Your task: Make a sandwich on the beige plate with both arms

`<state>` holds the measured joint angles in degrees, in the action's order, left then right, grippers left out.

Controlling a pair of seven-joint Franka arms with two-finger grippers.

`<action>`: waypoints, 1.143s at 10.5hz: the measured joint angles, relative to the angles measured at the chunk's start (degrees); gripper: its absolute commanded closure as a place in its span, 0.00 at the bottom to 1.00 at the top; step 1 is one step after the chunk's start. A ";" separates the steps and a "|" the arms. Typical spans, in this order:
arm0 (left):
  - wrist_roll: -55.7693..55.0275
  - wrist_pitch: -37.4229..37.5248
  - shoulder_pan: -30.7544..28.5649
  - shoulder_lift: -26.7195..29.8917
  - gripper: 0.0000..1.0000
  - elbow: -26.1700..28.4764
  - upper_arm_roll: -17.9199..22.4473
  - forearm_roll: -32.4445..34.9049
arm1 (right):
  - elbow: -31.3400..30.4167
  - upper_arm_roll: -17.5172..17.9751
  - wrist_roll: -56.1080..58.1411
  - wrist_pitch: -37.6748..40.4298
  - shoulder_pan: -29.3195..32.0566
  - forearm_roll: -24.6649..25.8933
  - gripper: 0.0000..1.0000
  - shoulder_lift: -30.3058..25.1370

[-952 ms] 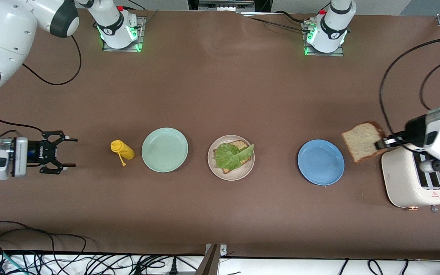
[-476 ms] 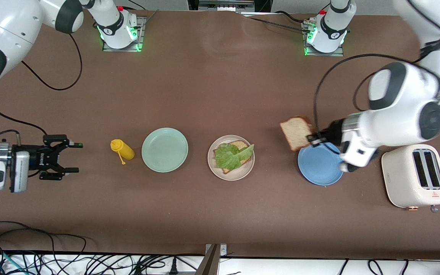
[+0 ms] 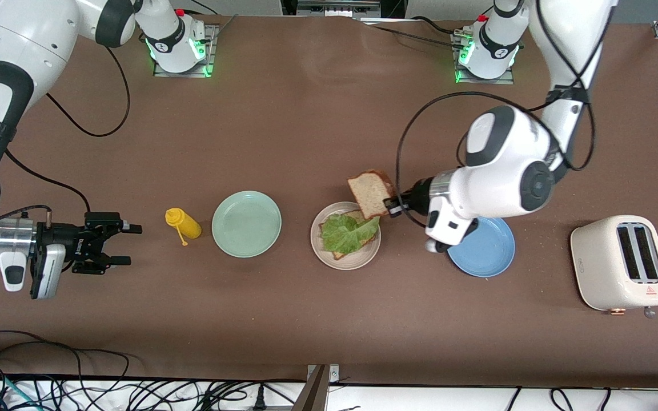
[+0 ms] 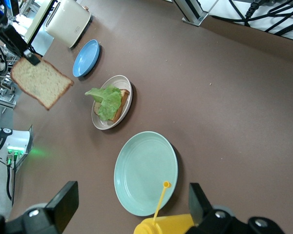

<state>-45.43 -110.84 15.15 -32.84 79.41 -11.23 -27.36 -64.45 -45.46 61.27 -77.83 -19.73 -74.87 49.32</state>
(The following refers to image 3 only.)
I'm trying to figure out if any black base cable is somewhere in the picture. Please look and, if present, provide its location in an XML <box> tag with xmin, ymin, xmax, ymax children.
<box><xmin>358</xmin><ymin>16</ymin><xmax>478</xmax><ymax>51</ymax></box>

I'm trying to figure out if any grey base cable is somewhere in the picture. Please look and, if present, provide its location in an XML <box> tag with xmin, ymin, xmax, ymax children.
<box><xmin>183</xmin><ymin>0</ymin><xmax>239</xmax><ymax>32</ymax></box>

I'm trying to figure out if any blue plate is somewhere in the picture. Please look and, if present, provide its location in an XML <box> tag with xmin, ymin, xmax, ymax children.
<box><xmin>448</xmin><ymin>217</ymin><xmax>516</xmax><ymax>279</ymax></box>

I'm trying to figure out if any green lettuce leaf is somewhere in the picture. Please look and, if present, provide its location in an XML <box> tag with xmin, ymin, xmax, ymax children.
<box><xmin>319</xmin><ymin>212</ymin><xmax>381</xmax><ymax>256</ymax></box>

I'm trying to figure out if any aluminium table bracket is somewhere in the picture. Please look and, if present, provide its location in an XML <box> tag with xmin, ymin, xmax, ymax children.
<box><xmin>292</xmin><ymin>364</ymin><xmax>340</xmax><ymax>411</ymax></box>

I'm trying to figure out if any teal cable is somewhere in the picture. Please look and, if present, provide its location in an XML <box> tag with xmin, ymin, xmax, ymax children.
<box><xmin>0</xmin><ymin>371</ymin><xmax>41</xmax><ymax>411</ymax></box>

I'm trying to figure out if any beige plate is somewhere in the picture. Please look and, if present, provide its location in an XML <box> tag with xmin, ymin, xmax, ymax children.
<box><xmin>311</xmin><ymin>202</ymin><xmax>383</xmax><ymax>271</ymax></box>

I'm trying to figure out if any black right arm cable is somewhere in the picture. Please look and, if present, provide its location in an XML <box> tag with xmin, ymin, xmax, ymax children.
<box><xmin>46</xmin><ymin>46</ymin><xmax>131</xmax><ymax>138</ymax></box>

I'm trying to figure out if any grey metal rack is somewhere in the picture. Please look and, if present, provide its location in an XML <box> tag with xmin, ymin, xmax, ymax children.
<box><xmin>295</xmin><ymin>0</ymin><xmax>384</xmax><ymax>19</ymax></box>

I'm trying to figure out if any white toaster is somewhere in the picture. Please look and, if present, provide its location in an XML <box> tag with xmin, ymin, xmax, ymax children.
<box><xmin>570</xmin><ymin>215</ymin><xmax>658</xmax><ymax>319</ymax></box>

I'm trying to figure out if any yellow squeeze bottle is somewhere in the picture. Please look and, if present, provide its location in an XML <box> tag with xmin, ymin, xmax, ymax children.
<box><xmin>165</xmin><ymin>208</ymin><xmax>202</xmax><ymax>247</ymax></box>

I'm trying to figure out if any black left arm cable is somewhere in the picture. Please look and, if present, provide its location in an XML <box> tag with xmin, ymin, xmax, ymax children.
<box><xmin>396</xmin><ymin>0</ymin><xmax>615</xmax><ymax>229</ymax></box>

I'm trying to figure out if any mint green plate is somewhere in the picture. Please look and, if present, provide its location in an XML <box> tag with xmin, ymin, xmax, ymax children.
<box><xmin>211</xmin><ymin>191</ymin><xmax>282</xmax><ymax>259</ymax></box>

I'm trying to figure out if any brown bread slice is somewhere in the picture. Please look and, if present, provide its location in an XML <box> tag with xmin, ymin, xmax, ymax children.
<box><xmin>319</xmin><ymin>209</ymin><xmax>376</xmax><ymax>261</ymax></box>
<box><xmin>347</xmin><ymin>170</ymin><xmax>396</xmax><ymax>220</ymax></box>

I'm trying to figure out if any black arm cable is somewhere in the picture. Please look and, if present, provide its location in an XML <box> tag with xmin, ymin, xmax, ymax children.
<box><xmin>46</xmin><ymin>46</ymin><xmax>131</xmax><ymax>138</ymax></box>
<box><xmin>396</xmin><ymin>0</ymin><xmax>615</xmax><ymax>229</ymax></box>

